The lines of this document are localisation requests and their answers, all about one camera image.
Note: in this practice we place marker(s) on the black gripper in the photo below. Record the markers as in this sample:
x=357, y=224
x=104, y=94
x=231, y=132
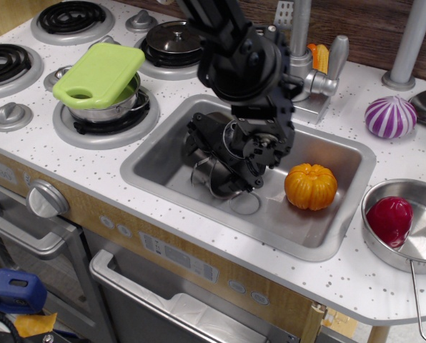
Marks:
x=266, y=136

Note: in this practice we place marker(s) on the tall steel pot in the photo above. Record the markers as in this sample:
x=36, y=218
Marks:
x=216, y=158

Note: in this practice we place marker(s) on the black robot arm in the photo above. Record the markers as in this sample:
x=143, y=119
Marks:
x=247, y=68

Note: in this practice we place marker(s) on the steel sink basin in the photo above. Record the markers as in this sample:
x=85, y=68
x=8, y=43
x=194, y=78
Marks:
x=161, y=166

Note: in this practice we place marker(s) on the small steel pot on burner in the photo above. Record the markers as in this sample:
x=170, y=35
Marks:
x=131, y=100

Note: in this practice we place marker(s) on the dark steel pot lid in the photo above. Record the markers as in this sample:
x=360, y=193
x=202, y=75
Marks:
x=173, y=37

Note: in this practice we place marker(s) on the front burner under pot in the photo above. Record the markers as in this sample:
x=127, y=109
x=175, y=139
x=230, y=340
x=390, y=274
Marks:
x=110, y=135

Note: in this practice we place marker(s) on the silver toy faucet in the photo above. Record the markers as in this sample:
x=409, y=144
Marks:
x=318, y=87

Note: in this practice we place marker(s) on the orange toy pumpkin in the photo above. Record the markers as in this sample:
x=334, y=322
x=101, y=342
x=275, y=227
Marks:
x=310, y=187

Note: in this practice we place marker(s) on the yellow toy corn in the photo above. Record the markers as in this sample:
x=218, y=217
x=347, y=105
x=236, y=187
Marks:
x=320, y=57

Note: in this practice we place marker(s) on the back right burner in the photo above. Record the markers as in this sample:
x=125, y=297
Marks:
x=166, y=66

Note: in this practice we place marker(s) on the purple striped toy onion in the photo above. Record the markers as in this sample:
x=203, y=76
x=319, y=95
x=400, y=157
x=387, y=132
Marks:
x=390, y=117

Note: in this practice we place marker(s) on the grey vertical pole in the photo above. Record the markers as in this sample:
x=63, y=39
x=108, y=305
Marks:
x=399, y=77

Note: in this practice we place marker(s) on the red toy fruit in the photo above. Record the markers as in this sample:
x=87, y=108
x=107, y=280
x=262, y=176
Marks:
x=391, y=219

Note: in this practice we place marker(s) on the grey stove knob top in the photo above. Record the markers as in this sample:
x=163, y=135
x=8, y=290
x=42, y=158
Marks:
x=141, y=22

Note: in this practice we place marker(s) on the grey stove knob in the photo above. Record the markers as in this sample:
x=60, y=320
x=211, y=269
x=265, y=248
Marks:
x=14, y=116
x=141, y=22
x=52, y=78

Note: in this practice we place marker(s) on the green plastic cutting board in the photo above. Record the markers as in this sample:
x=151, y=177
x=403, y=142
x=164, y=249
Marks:
x=97, y=79

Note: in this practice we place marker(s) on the grey stove knob middle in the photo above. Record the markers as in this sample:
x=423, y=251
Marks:
x=52, y=78

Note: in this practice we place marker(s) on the silver oven dial knob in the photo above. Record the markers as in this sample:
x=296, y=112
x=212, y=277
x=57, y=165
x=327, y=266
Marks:
x=45, y=201

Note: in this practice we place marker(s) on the back left black burner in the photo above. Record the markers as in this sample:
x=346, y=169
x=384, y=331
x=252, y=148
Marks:
x=71, y=23

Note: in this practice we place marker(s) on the black burner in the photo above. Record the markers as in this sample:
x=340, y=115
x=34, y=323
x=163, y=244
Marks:
x=20, y=67
x=71, y=23

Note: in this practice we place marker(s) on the grey stove knob left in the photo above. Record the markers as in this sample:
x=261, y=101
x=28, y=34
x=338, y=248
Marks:
x=14, y=116

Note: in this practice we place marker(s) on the far left black burner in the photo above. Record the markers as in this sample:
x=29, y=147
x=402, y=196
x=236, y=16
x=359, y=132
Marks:
x=20, y=67

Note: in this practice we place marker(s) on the blue clamp tool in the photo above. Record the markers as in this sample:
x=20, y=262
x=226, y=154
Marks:
x=21, y=292

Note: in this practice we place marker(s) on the yellow tape piece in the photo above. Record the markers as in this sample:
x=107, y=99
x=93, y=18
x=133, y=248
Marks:
x=28, y=325

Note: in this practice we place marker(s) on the dishwasher door handle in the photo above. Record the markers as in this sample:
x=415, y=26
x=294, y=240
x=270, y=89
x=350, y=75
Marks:
x=148, y=303

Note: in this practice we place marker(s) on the oven door handle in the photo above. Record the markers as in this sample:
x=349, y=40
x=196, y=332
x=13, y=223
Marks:
x=48, y=247

